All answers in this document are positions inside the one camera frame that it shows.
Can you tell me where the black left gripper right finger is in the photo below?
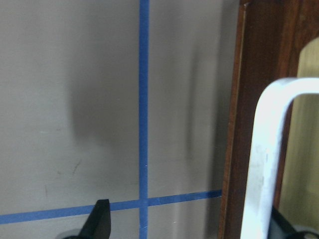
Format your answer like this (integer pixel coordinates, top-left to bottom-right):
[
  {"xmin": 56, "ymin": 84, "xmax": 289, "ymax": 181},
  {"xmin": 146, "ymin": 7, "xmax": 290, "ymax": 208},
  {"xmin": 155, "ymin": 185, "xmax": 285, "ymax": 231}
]
[{"xmin": 269, "ymin": 207, "xmax": 297, "ymax": 239}]

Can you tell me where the dark brown wooden drawer box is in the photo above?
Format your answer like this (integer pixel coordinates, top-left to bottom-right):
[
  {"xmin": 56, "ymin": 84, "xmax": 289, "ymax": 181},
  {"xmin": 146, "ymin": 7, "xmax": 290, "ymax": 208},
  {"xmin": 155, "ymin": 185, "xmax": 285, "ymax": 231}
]
[{"xmin": 218, "ymin": 0, "xmax": 319, "ymax": 239}]

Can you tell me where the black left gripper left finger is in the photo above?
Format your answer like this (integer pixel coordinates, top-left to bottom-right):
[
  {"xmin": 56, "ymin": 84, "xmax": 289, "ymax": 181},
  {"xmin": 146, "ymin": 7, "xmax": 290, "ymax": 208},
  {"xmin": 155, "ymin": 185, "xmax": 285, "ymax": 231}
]
[{"xmin": 79, "ymin": 199, "xmax": 111, "ymax": 239}]

